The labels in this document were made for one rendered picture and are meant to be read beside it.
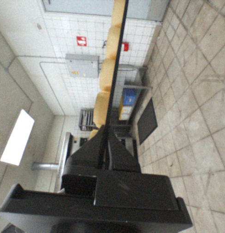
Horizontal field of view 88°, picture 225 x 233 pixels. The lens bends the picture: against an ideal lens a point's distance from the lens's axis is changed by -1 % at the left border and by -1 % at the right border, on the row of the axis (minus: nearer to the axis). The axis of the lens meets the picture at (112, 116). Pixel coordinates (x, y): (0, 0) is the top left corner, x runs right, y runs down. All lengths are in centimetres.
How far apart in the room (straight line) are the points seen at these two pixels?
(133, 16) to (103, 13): 52
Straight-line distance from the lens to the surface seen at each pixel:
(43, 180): 469
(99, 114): 16
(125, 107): 330
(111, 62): 19
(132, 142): 359
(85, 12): 269
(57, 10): 280
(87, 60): 284
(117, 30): 22
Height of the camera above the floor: 97
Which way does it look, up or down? 4 degrees down
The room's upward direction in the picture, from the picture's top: 88 degrees counter-clockwise
